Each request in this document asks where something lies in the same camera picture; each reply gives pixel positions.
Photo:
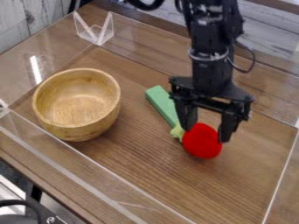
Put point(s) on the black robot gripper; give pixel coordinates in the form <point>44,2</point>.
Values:
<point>210,90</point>

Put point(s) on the wooden bowl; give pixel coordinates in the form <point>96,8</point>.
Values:
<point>76,103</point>

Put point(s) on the clear acrylic tray wall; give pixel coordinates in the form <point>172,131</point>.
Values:
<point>132,176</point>

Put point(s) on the black table leg clamp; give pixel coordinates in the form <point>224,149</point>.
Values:
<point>44,215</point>

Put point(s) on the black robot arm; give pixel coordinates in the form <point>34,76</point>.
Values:
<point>213,24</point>

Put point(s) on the green rectangular block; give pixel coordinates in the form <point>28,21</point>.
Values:
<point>158,98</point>

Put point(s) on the red plush strawberry toy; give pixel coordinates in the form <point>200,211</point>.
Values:
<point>198,140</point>

